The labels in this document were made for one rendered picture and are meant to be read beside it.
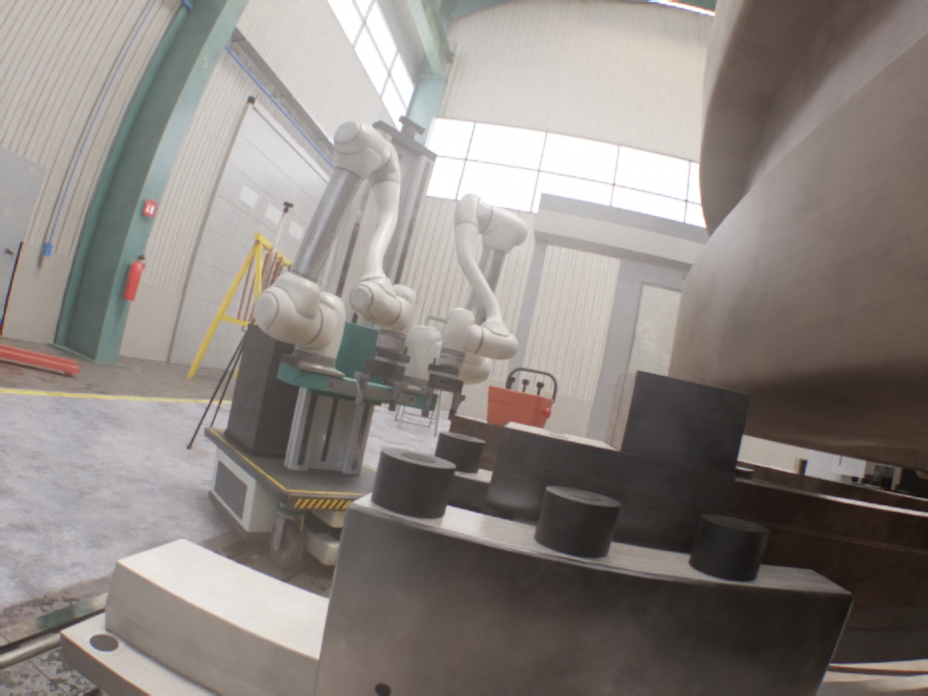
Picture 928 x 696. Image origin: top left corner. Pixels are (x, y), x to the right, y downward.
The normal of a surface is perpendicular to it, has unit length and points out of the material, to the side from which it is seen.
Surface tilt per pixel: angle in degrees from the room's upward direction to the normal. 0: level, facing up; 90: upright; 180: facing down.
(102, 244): 90
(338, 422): 90
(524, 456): 90
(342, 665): 90
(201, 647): 71
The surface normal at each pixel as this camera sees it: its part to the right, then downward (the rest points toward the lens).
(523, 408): -0.53, -0.07
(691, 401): -0.13, -0.11
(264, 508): 0.71, 0.11
